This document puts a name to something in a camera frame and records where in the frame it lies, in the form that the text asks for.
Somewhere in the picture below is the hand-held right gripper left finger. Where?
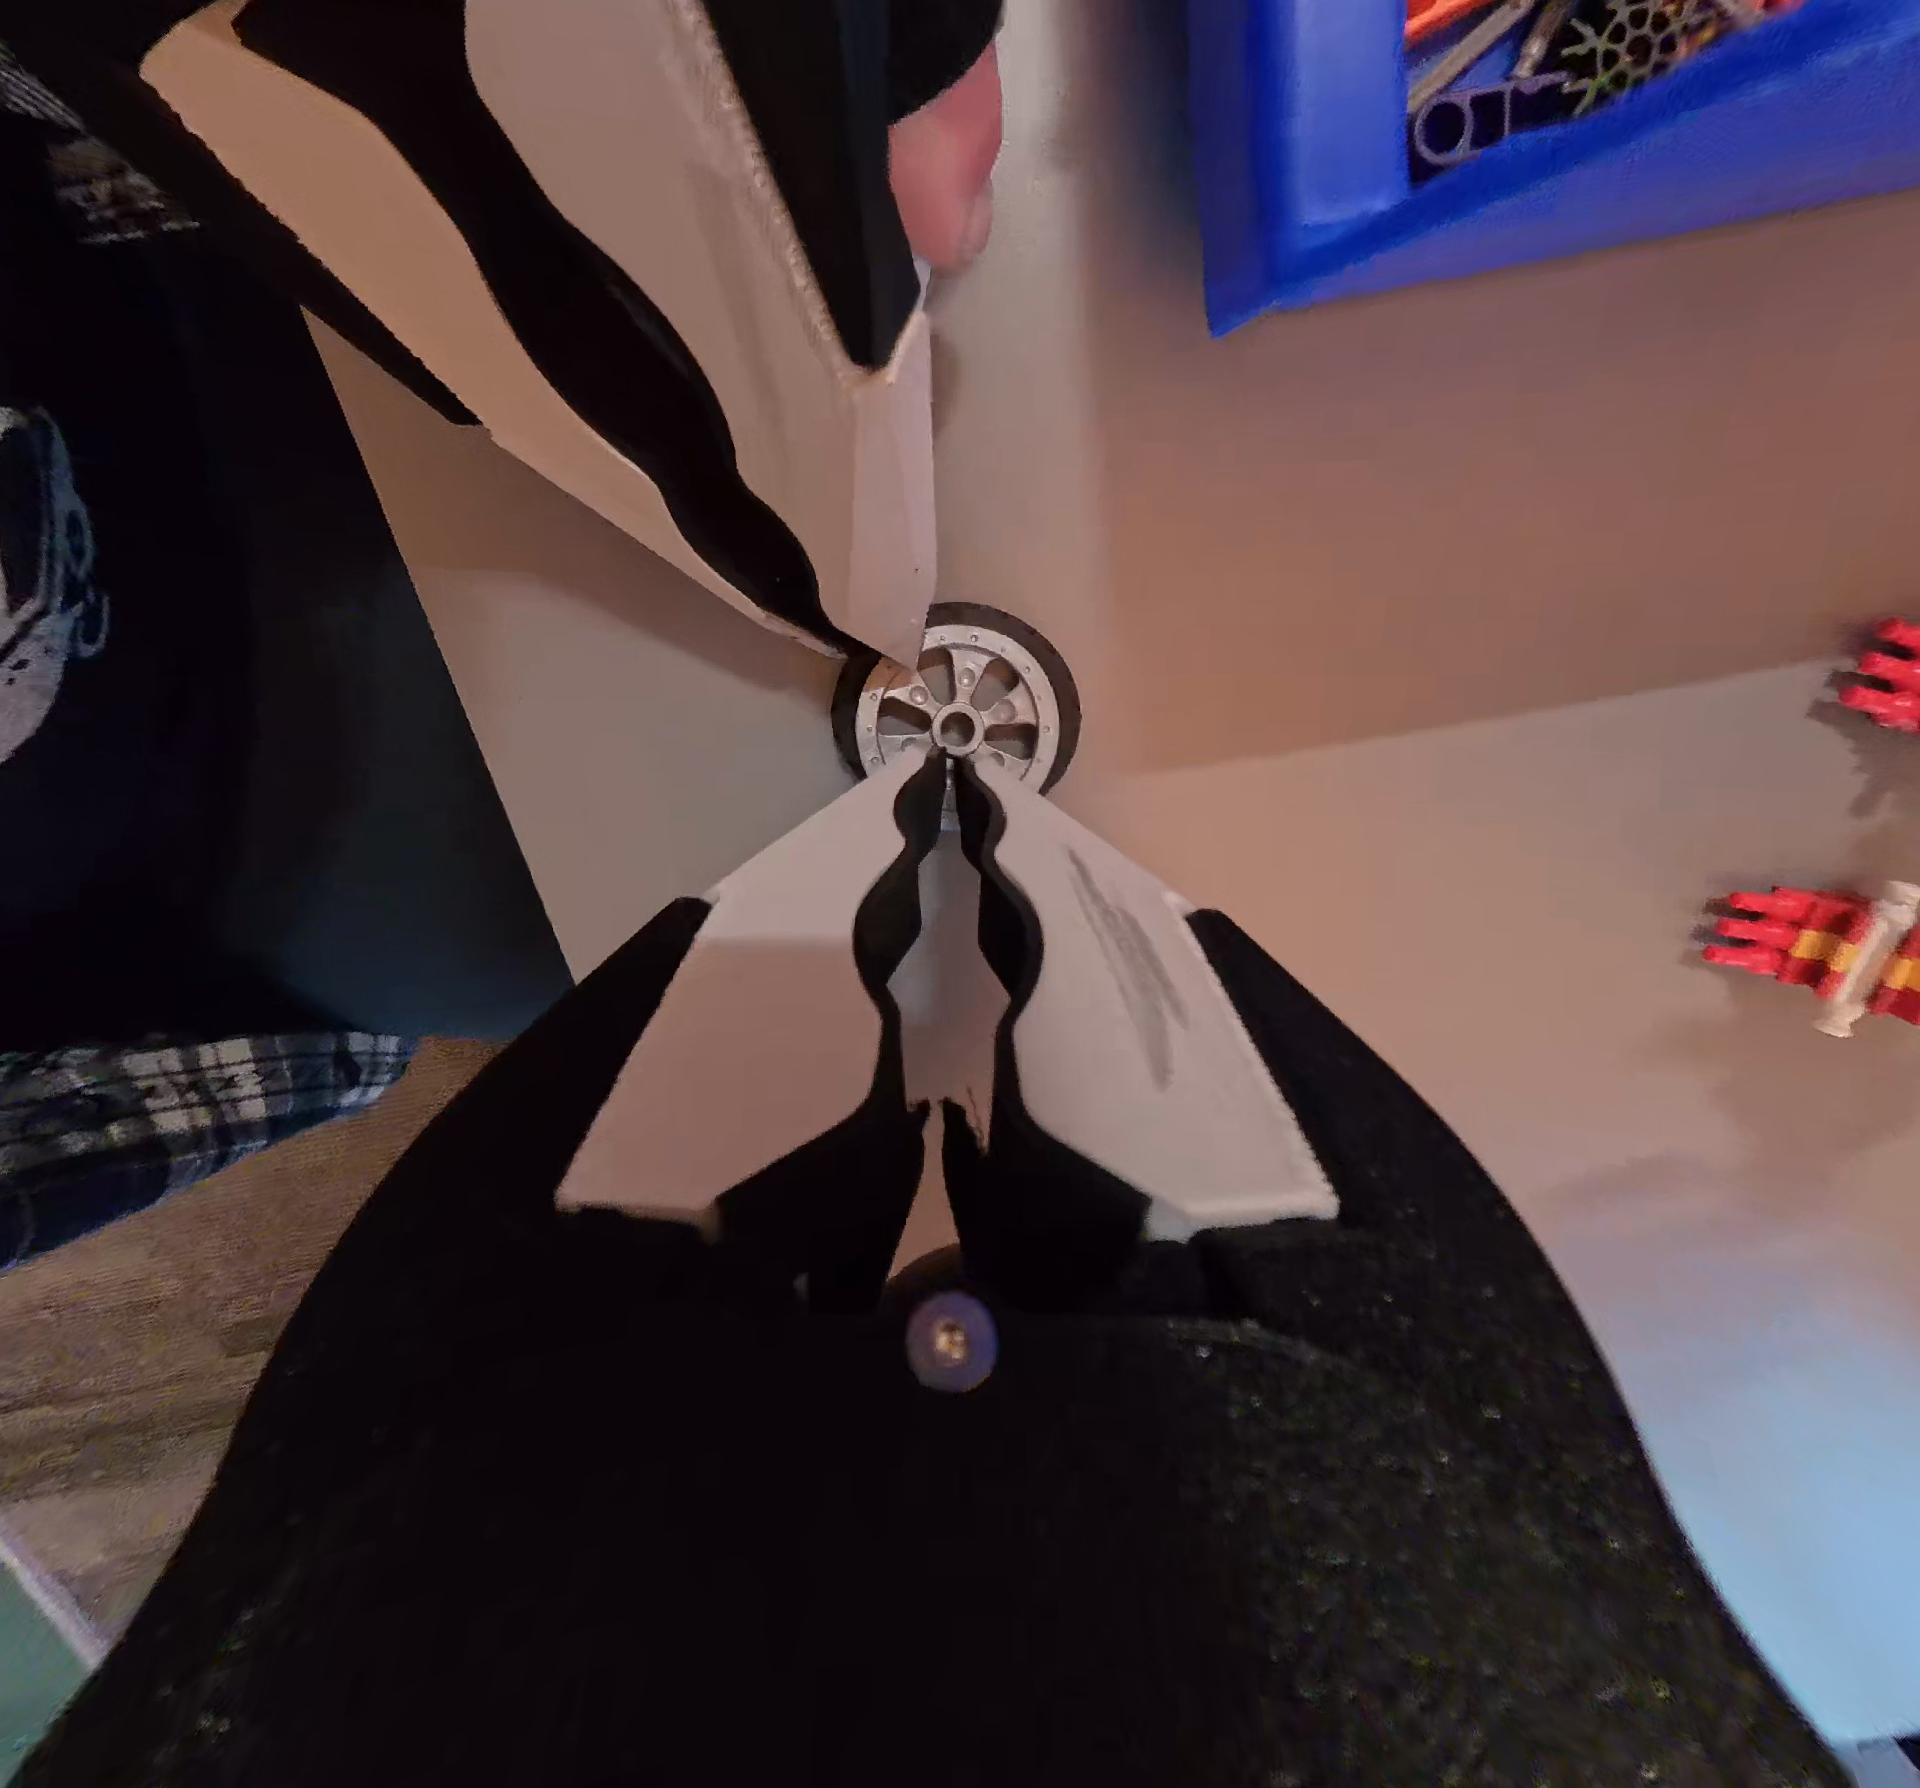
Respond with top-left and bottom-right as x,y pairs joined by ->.
554,750 -> 949,1314

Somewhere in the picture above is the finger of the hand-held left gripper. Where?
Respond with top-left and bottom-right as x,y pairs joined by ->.
138,0 -> 891,667
462,0 -> 940,673

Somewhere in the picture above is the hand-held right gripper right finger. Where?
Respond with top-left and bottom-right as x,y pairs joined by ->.
940,752 -> 1339,1308

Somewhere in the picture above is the grey toy wheel hub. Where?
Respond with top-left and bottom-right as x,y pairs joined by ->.
855,625 -> 1065,787

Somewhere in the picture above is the black rubber toy tyre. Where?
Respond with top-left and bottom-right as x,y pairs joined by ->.
833,600 -> 1082,800

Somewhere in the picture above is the blue plastic parts bin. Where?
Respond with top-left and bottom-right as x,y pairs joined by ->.
1176,0 -> 1920,336

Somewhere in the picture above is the pile of colourful toy pieces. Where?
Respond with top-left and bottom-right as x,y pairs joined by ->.
1400,0 -> 1920,170

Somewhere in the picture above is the person's left hand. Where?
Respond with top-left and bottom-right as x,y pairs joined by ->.
886,46 -> 1005,275

